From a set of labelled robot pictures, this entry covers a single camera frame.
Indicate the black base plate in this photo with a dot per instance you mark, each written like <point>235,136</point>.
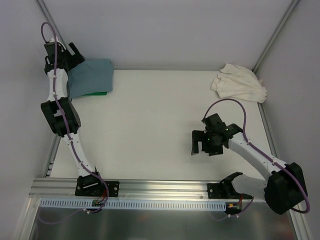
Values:
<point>94,188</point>
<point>226,191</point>

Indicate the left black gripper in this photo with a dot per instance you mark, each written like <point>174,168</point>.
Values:
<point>72,58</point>

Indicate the cream white t-shirt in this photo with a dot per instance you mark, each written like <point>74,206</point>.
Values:
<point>234,81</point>

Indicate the aluminium mounting rail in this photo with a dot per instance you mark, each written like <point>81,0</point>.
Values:
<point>129,189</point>

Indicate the white slotted cable duct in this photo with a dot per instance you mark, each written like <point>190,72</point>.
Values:
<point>127,204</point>

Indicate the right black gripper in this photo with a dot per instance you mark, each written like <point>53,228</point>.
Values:
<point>202,143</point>

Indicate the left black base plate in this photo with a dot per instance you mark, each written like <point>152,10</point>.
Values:
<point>94,188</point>

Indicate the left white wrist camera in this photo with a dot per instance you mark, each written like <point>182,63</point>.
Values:
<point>56,41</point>

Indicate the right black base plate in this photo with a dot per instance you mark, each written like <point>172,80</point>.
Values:
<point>226,191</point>

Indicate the left aluminium frame post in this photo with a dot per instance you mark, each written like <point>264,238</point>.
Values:
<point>48,18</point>

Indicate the green folded t-shirt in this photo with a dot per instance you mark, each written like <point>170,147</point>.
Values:
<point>104,93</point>

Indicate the aluminium frame post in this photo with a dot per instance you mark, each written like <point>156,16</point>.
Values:
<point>292,7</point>
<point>48,18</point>

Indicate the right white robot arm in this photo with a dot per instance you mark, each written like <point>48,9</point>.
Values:
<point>282,185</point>

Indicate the blue-grey t-shirt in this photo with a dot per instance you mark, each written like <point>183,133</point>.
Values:
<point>92,75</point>

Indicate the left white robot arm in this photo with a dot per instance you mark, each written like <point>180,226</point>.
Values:
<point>60,113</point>

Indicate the right aluminium frame post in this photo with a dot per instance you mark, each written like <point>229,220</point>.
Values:
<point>292,7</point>

